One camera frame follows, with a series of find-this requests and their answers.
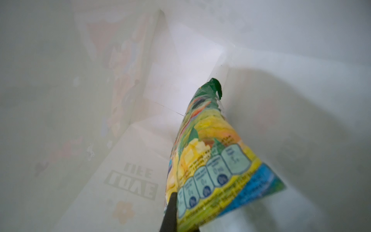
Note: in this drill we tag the green Fox's spring tea bag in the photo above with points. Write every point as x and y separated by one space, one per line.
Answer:
210 168

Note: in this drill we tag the white paper shopping bag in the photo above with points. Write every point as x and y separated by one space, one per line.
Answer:
93 94

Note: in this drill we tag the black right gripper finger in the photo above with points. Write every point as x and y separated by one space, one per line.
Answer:
169 223

